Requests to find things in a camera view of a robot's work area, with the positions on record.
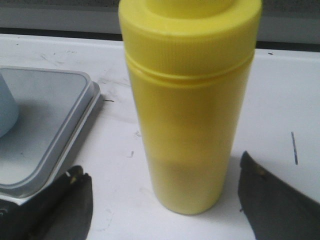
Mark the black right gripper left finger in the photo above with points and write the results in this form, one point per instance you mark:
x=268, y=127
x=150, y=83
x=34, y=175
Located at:
x=61, y=211

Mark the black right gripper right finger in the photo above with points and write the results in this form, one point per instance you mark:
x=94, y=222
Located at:
x=274, y=209

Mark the yellow squeeze bottle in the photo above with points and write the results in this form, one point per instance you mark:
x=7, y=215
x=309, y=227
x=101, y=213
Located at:
x=188, y=63

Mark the silver electronic kitchen scale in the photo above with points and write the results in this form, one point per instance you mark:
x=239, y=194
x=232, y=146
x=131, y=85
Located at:
x=53, y=107

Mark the light blue plastic cup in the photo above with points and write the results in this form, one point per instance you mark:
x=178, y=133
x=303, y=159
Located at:
x=9, y=109

